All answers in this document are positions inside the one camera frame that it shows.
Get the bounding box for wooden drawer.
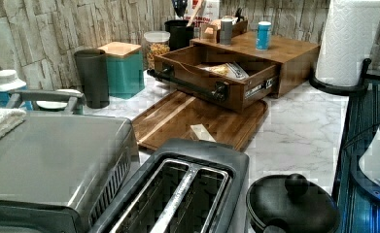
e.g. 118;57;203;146
154;45;279;113

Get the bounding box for tea packets inside drawer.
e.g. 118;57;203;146
204;62;249;80

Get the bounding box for wooden drawer cabinet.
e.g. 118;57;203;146
190;31;320;98

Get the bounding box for wooden serving tray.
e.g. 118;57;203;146
132;91;268;151

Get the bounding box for small wooden block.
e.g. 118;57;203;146
190;124;215;142

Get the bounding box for black two-slot toaster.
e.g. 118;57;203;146
87;139;249;233

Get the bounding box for clear jar with white lid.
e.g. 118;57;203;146
144;31;170;69

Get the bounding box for black utensil holder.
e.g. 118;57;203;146
164;19;193;50

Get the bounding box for teal canister with wooden lid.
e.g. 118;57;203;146
100;42;145;99

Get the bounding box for wooden tea caddy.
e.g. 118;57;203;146
199;17;248;45

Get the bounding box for grey shaker canister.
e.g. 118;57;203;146
220;18;232;46

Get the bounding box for white red box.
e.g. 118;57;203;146
184;0;220;26

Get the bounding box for dark grey tumbler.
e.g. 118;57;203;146
74;49;110;109

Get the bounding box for blue shaker canister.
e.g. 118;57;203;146
256;21;271;50

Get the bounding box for grey dish rack bar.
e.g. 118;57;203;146
6;89;86;115

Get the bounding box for black pot lid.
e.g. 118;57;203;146
246;174;340;233

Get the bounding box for white small plate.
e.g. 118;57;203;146
36;101;67;111

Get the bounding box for silver toaster oven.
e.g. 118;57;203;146
0;113;138;233

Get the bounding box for black paper towel holder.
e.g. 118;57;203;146
309;58;371;96

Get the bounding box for white paper towel roll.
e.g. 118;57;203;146
315;0;380;85

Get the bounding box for white-capped blue bottle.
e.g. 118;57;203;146
0;70;27;107

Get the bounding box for black drawer handle bar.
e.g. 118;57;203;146
147;66;229;102

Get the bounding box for wooden utensil handle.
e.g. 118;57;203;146
187;0;204;27

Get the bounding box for black cable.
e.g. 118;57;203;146
342;122;380;150

